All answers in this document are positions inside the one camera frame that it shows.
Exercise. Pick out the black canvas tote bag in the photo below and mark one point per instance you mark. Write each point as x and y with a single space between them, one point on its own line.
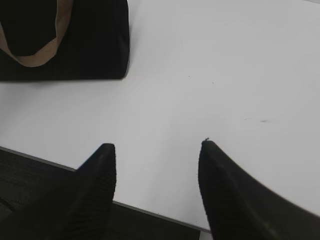
48 40

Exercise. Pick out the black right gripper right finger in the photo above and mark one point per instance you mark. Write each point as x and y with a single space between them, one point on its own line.
238 207

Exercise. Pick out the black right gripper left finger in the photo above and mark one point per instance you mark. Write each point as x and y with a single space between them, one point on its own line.
93 188

